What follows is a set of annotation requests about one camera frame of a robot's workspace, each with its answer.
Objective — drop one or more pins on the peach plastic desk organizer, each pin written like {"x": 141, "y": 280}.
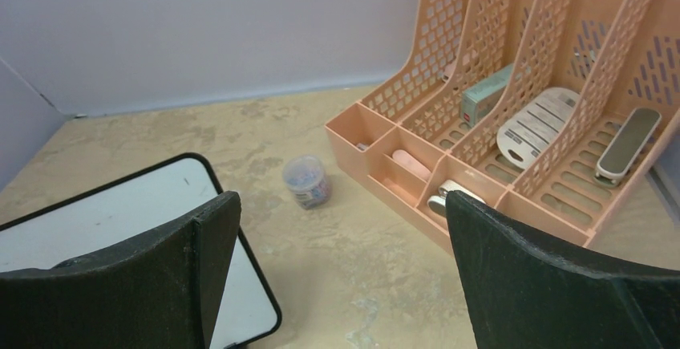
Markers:
{"x": 618, "y": 55}

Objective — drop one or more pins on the grey whiteboard eraser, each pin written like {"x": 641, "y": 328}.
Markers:
{"x": 625, "y": 147}

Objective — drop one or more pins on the black-framed whiteboard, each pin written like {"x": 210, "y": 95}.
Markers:
{"x": 134, "y": 204}

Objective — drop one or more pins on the teal staple box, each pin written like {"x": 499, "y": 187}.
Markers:
{"x": 482, "y": 97}

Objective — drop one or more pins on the white tape dispenser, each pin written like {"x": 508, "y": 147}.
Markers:
{"x": 437, "y": 202}

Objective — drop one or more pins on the clear jar of clips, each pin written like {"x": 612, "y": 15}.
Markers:
{"x": 305, "y": 177}

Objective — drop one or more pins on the pink eraser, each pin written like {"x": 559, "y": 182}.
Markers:
{"x": 410, "y": 163}

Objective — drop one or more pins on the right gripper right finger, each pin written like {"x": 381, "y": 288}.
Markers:
{"x": 526, "y": 288}

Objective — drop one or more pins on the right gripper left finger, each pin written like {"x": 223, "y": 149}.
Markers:
{"x": 159, "y": 289}

